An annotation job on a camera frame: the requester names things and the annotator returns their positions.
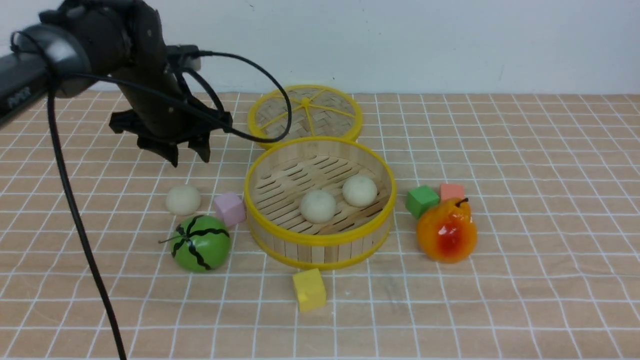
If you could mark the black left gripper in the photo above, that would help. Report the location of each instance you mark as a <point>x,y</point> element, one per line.
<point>164,113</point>

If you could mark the white bun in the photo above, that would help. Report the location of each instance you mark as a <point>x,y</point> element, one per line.
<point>183,200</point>
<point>359,191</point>
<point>318,206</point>

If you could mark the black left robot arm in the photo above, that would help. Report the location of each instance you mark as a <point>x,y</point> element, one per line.
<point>87,41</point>

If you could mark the bamboo steamer tray yellow rim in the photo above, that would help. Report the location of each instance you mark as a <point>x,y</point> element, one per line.
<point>278,180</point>

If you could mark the bamboo steamer lid yellow rim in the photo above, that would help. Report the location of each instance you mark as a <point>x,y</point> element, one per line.
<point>316,111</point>

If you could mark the pink foam cube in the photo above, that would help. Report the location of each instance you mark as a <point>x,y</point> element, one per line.
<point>230,208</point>

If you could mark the green toy watermelon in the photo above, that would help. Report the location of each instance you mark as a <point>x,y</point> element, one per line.
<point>200,243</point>

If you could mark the yellow foam cube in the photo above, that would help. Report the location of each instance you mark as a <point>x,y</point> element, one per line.
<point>310,290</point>

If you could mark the green foam cube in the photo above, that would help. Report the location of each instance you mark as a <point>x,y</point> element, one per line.
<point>420,199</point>

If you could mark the orange foam cube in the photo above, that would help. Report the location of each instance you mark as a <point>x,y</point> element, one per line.
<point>451,191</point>

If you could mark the orange toy pear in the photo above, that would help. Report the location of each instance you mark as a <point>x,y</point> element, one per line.
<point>447,233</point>

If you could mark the checkered beige tablecloth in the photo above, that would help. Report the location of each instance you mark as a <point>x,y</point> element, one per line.
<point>553,187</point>

